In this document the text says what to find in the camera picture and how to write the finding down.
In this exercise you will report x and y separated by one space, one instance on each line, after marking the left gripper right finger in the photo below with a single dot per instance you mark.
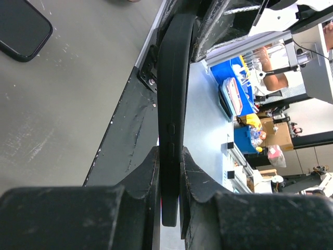
212 217

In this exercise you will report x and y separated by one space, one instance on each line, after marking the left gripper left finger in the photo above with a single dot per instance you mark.
123 216

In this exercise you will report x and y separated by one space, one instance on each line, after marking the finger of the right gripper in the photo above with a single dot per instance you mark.
172 8
220 23

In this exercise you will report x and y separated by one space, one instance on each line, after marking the person forearm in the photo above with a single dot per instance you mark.
271 83

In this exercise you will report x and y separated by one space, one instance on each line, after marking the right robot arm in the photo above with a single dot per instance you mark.
276 20

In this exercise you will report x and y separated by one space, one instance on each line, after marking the blue plastic crate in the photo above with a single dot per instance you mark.
233 78

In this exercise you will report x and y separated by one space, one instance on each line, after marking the cardboard box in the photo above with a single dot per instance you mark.
276 134

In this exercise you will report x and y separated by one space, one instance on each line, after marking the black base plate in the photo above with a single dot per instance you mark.
132 130

